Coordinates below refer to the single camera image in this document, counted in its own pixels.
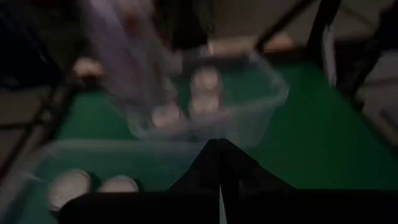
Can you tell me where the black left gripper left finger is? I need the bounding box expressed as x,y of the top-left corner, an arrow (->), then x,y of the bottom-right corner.
58,139 -> 220,224

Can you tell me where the green table mat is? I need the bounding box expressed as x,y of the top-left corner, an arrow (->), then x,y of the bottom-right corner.
18,60 -> 398,224

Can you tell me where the clear plastic bin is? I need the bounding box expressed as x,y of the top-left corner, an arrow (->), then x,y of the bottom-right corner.
124,51 -> 290,147
9,139 -> 208,224

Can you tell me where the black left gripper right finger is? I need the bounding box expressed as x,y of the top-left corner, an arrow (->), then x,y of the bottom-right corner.
219,139 -> 398,224

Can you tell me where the green Sprite can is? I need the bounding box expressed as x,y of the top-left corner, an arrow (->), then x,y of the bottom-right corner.
191,67 -> 223,94
189,93 -> 223,116
150,104 -> 187,130

